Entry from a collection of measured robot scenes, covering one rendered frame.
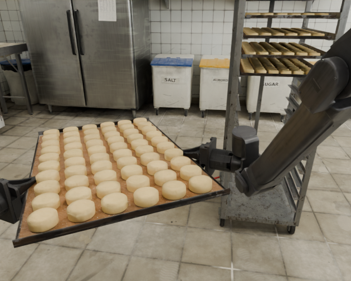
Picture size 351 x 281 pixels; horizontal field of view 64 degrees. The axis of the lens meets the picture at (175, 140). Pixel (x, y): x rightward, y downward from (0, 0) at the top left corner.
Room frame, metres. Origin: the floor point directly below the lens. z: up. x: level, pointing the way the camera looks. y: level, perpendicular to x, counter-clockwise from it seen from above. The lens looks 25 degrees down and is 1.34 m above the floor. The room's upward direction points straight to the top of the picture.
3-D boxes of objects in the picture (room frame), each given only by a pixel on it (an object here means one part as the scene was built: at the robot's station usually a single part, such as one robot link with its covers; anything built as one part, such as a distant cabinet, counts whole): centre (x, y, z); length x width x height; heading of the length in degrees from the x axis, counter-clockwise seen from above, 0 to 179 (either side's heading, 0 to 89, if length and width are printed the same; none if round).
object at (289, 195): (1.68, -0.77, 0.24); 0.64 x 0.03 x 0.03; 171
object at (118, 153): (0.67, 0.14, 0.99); 0.05 x 0.05 x 0.02
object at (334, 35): (1.68, -0.77, 1.23); 0.64 x 0.03 x 0.03; 171
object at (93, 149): (0.70, 0.22, 0.98); 0.05 x 0.05 x 0.02
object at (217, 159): (0.65, -0.12, 0.98); 0.07 x 0.07 x 0.10; 66
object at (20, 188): (0.52, 0.35, 0.97); 0.09 x 0.07 x 0.07; 156
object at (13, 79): (4.41, 2.39, 0.33); 0.54 x 0.53 x 0.66; 81
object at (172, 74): (3.97, 0.03, 0.38); 0.64 x 0.54 x 0.77; 173
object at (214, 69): (3.87, -0.61, 0.38); 0.64 x 0.54 x 0.77; 172
